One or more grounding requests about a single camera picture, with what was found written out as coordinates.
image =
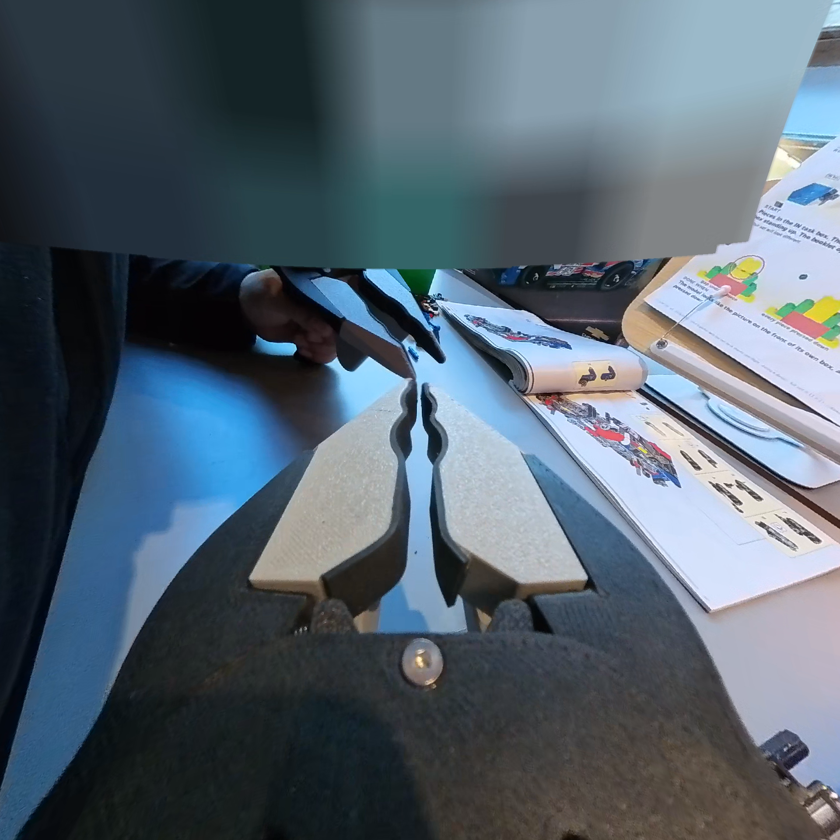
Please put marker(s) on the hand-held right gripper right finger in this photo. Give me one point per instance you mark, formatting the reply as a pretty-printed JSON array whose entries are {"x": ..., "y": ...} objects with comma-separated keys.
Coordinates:
[{"x": 505, "y": 518}]

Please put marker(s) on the wooden document stand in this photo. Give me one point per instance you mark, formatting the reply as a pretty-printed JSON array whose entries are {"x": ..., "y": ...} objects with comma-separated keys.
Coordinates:
[{"x": 640, "y": 328}]

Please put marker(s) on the toy car set box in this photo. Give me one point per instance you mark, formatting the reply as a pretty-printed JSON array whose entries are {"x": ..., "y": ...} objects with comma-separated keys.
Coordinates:
[{"x": 571, "y": 308}]

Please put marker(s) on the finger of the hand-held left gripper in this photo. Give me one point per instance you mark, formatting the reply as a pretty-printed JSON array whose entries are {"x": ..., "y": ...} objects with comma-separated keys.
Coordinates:
[
  {"x": 367, "y": 334},
  {"x": 400, "y": 302}
]

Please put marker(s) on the open building instruction booklet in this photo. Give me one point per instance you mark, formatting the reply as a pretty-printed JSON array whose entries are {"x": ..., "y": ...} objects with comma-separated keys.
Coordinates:
[{"x": 656, "y": 525}]

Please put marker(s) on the pile of loose toy pieces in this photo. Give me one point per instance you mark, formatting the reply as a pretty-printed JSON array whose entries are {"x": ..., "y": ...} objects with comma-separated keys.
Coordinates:
[{"x": 428, "y": 308}]

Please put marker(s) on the printed instruction sheet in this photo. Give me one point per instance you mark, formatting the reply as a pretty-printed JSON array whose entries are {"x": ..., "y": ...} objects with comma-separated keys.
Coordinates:
[{"x": 754, "y": 341}]

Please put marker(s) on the partly built toy car chassis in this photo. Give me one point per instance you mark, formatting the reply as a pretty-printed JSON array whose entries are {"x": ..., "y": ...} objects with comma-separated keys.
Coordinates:
[{"x": 787, "y": 751}]

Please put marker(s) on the white stand base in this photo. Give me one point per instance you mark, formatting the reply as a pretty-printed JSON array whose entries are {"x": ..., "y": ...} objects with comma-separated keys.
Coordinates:
[{"x": 787, "y": 469}]

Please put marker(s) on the person's left hand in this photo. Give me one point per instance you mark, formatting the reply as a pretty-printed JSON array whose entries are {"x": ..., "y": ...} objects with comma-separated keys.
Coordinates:
[{"x": 282, "y": 321}]

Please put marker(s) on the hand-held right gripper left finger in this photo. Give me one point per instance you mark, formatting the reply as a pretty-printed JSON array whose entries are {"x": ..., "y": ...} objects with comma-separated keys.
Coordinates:
[{"x": 334, "y": 512}]

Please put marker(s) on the green plastic bin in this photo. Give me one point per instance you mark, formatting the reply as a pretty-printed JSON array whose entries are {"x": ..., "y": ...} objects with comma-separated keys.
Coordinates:
[{"x": 420, "y": 282}]

